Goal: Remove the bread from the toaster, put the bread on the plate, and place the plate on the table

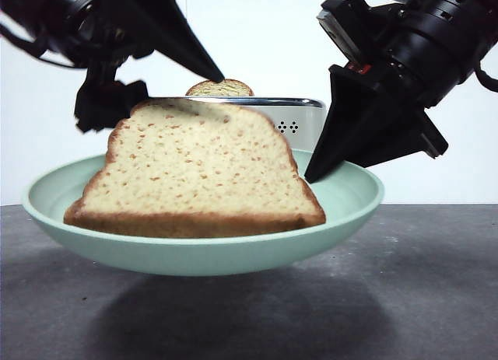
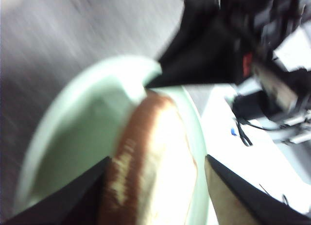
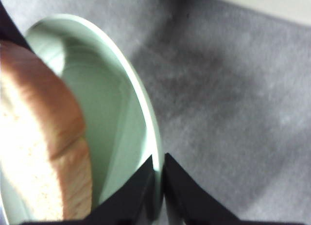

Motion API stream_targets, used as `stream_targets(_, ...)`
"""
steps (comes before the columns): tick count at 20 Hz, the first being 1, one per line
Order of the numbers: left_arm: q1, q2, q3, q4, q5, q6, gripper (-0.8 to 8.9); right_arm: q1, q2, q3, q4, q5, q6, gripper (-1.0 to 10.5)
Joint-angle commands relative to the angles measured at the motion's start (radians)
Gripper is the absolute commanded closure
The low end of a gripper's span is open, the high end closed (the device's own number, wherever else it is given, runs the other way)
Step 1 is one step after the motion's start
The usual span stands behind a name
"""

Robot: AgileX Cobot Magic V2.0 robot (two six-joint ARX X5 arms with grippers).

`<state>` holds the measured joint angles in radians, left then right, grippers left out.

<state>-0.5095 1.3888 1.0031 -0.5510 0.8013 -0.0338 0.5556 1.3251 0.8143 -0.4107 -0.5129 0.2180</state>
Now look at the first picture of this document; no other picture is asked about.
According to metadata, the pale green round plate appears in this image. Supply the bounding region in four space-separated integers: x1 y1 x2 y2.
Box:
22 149 385 278

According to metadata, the large toast bread slice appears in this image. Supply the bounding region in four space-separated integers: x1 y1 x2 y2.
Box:
63 97 327 239

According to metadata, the small bread slice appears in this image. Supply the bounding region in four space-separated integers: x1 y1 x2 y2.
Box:
185 79 255 97

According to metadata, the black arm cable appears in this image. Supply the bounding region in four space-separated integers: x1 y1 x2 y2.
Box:
474 58 498 93
0 9 77 68

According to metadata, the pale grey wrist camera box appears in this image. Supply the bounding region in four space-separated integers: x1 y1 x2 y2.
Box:
317 0 377 65

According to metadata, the cream two-slot toaster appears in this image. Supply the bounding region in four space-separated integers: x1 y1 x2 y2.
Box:
149 96 327 156

